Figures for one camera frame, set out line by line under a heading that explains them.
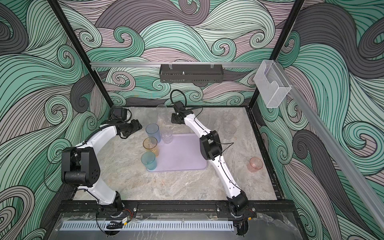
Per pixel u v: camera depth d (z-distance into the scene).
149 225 0.70
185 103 1.01
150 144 0.93
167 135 1.00
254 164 0.88
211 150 0.67
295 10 0.72
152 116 1.07
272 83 0.79
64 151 0.45
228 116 1.10
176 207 0.74
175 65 0.94
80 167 0.46
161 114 1.11
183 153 0.97
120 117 0.73
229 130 1.04
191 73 0.95
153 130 0.92
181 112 0.81
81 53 0.88
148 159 0.89
